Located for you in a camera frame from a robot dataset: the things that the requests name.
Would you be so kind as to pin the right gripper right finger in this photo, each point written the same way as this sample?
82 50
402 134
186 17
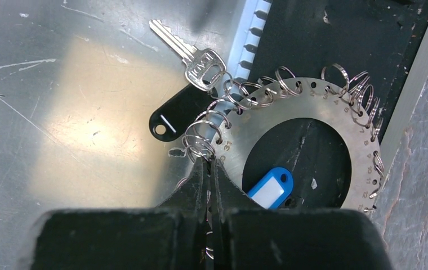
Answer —
247 236

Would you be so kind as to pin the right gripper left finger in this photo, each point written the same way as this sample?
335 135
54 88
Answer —
171 235

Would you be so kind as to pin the blue key tag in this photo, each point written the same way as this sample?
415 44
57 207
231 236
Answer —
273 188

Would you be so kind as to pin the black key tag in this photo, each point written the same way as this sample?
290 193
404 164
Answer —
169 121

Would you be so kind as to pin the silver key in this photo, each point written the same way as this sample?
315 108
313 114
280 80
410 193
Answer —
203 67

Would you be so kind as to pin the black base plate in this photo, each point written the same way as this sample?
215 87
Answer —
377 39

